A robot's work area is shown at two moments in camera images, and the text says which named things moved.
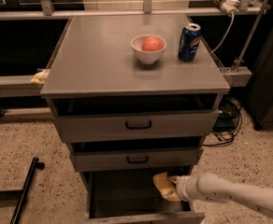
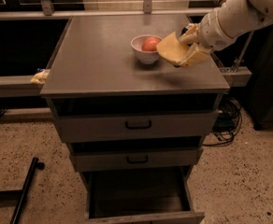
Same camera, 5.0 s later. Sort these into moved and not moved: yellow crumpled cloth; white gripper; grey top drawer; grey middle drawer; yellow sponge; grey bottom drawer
Moved: white gripper; yellow sponge
Not moved: grey middle drawer; yellow crumpled cloth; grey bottom drawer; grey top drawer
